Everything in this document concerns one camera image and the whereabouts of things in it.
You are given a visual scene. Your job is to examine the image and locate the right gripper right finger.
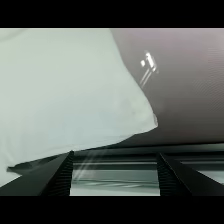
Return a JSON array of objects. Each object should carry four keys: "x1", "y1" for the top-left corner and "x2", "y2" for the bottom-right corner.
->
[{"x1": 156, "y1": 152, "x2": 224, "y2": 197}]

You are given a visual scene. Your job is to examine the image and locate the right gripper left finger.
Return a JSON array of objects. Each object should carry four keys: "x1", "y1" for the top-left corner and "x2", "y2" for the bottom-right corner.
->
[{"x1": 0, "y1": 150, "x2": 75, "y2": 197}]

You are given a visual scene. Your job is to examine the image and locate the white T-shirt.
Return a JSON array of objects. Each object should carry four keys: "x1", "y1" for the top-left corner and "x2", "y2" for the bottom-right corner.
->
[{"x1": 0, "y1": 28, "x2": 159, "y2": 188}]

